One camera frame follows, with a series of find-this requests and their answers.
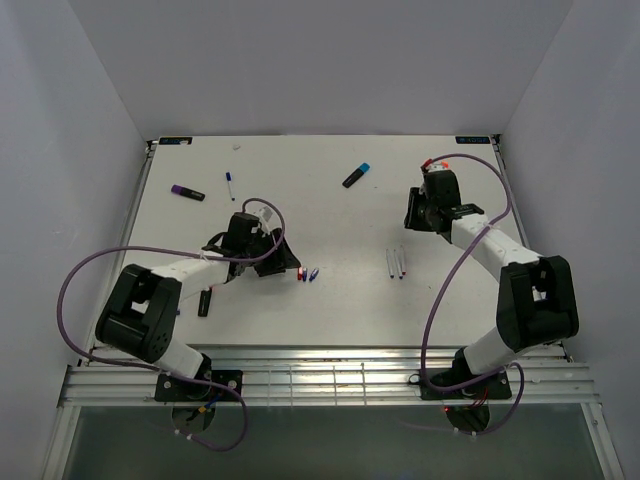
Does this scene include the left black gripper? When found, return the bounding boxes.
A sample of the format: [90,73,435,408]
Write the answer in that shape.
[243,227,301,277]

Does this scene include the white pen red end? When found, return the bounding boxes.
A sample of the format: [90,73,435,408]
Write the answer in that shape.
[399,245,407,277]

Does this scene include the white pen blue end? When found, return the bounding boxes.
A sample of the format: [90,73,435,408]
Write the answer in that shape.
[385,249,396,279]

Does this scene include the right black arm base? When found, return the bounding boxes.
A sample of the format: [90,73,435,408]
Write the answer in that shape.
[409,367,513,401]

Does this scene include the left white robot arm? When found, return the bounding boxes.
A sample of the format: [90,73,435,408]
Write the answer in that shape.
[95,207,301,400]

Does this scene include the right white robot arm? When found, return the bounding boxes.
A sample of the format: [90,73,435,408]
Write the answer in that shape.
[405,160,579,397]

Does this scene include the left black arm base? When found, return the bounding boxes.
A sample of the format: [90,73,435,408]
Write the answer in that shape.
[153,369,244,403]

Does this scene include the small blue capped pen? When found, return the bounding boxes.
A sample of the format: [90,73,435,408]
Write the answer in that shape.
[225,171,236,202]

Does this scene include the blue capped black highlighter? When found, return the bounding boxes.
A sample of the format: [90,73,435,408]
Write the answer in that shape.
[342,163,370,188]

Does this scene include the pink capped black highlighter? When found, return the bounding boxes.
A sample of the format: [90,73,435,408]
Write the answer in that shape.
[197,288,213,318]

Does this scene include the right blue corner label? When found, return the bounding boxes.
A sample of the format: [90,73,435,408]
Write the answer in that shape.
[455,136,491,145]

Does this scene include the blue corner label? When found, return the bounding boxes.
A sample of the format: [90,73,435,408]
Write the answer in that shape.
[455,136,491,145]
[158,137,193,146]

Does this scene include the purple capped black highlighter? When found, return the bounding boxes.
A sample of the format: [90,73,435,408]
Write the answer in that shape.
[171,184,206,202]

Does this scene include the left blue corner label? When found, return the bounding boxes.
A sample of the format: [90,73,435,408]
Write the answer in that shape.
[158,137,193,146]

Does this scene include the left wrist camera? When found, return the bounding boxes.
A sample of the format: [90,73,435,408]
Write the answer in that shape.
[254,206,274,229]

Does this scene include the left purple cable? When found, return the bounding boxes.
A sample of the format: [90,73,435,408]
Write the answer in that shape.
[55,197,287,452]

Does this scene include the purple cable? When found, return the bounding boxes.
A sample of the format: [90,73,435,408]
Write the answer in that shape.
[418,152,525,437]
[55,197,287,452]

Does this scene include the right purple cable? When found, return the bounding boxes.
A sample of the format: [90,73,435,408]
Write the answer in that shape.
[418,152,525,437]

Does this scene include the aluminium frame rail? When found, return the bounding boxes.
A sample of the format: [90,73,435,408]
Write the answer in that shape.
[59,346,600,407]

